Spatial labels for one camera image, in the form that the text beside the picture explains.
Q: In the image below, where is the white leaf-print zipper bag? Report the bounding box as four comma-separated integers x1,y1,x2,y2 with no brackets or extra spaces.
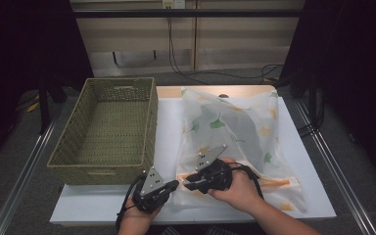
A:
172,87,307,213

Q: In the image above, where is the yellow floor tape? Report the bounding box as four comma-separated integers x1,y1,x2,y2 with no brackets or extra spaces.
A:
26,101,41,114

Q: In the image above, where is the person's right hand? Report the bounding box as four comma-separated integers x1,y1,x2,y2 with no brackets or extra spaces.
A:
209,158,262,214

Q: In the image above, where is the hand-held gripper cable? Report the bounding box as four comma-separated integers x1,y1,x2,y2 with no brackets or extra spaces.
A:
115,174,148,233
224,162,265,200

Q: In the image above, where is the person's left hand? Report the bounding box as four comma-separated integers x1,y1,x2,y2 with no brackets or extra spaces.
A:
123,197,163,228

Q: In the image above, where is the black wall cable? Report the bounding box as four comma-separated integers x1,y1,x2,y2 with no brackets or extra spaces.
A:
166,16,285,86

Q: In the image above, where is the white wall outlet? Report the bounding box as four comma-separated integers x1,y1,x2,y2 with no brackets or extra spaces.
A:
162,0,186,10

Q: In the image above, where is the black metal stand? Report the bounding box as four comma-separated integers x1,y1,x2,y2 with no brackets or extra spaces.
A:
298,65,326,140
37,74,68,135

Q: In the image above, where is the person's striped clothing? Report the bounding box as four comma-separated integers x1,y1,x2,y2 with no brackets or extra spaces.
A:
160,224,234,235

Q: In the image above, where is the left hand-held gripper cable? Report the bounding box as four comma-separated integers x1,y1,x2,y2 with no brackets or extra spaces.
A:
115,174,148,233

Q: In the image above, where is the right hand-held gripper cable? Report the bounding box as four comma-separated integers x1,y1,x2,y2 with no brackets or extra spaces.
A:
224,162,265,200

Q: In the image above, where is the white table cover sheet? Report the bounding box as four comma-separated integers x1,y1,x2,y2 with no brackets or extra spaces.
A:
49,96,337,226

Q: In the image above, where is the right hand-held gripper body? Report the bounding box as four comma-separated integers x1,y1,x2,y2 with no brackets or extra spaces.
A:
194,144,234,194

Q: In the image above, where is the metal floor rail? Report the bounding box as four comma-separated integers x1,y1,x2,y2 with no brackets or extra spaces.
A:
0,107,63,235
295,101,376,235

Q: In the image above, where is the black curtain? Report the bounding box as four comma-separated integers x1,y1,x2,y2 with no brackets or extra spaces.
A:
278,0,376,179
0,0,94,170

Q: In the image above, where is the dark cloth garment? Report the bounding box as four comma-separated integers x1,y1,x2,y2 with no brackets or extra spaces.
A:
199,104,265,165

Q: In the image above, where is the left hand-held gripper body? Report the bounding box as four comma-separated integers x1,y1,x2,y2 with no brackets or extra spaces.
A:
132,165,169,214

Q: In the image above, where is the green woven basket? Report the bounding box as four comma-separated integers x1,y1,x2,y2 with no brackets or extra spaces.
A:
47,76,160,186

